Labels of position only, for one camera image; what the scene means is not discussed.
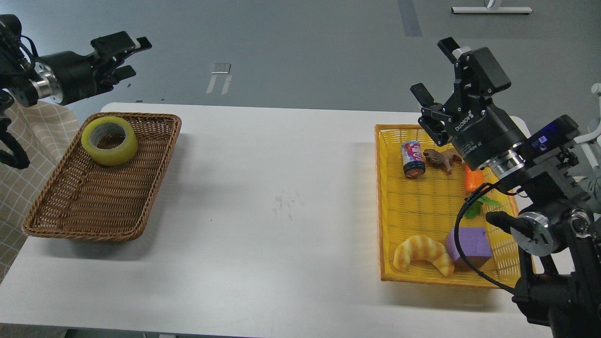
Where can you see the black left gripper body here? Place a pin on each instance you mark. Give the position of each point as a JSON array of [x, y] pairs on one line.
[[76, 76]]

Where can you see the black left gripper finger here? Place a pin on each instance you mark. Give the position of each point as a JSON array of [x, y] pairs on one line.
[[114, 75], [119, 46]]

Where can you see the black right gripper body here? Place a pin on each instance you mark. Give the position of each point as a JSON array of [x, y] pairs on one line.
[[483, 134]]

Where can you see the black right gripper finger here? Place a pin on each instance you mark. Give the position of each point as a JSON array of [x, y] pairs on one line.
[[478, 76], [437, 119]]

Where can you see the yellow tape roll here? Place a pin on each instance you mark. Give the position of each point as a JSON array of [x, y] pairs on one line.
[[99, 129]]

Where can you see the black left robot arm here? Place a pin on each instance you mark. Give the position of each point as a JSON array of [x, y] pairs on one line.
[[24, 80]]

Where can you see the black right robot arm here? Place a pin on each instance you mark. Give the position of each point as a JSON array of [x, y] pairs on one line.
[[557, 235]]

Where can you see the brown toy lion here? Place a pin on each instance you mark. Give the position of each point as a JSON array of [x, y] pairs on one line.
[[443, 159]]

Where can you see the orange toy carrot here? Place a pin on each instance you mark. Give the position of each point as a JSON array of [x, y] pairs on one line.
[[472, 180]]

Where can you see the small soda can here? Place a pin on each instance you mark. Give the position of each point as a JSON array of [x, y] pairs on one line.
[[413, 162]]

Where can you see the beige checkered cloth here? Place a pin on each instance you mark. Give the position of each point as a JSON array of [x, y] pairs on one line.
[[45, 131]]

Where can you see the white stand base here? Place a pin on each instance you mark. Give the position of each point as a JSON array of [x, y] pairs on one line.
[[491, 7]]

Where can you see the yellow plastic basket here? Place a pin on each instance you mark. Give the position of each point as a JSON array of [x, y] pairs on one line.
[[428, 206]]

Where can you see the purple foam block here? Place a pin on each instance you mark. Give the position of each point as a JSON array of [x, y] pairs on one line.
[[474, 243]]

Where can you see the brown wicker basket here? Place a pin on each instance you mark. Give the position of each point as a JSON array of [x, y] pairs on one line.
[[88, 201]]

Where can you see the toy croissant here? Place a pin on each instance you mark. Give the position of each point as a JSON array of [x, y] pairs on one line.
[[423, 248]]

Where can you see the white chair frame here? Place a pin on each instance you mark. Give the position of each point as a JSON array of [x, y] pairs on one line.
[[588, 141]]

